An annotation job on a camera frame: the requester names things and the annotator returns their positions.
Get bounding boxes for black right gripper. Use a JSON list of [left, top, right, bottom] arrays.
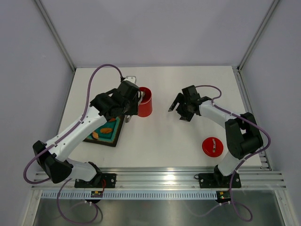
[[169, 92, 194, 121]]

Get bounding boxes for stainless steel tongs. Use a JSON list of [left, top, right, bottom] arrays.
[[125, 91, 145, 123]]

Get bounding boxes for red cylindrical canister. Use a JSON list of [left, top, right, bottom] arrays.
[[138, 87, 152, 117]]

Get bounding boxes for orange fried food piece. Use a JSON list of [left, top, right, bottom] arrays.
[[100, 128, 113, 134]]

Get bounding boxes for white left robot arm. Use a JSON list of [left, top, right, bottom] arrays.
[[33, 76, 142, 187]]

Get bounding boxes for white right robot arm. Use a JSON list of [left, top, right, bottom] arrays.
[[168, 85, 263, 188]]

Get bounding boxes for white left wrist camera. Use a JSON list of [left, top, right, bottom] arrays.
[[124, 76, 137, 84]]

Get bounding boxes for red lid with metal handle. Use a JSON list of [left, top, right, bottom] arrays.
[[202, 137, 224, 158]]

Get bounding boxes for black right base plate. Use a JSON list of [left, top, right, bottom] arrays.
[[194, 173, 242, 189]]

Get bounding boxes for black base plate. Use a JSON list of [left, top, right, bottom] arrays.
[[74, 173, 117, 188], [194, 173, 242, 189]]

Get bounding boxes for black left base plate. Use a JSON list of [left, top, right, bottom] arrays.
[[74, 173, 117, 188]]

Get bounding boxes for aluminium mounting rail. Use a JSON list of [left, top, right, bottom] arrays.
[[31, 166, 286, 190]]

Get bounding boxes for white slotted cable duct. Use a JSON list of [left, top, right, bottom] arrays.
[[41, 190, 217, 200]]

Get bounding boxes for left aluminium frame post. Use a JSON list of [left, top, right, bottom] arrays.
[[32, 0, 76, 74]]

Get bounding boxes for aluminium frame post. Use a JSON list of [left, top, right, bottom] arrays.
[[237, 0, 281, 73], [32, 0, 76, 74]]

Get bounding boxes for right aluminium frame post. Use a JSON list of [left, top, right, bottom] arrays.
[[237, 0, 281, 73]]

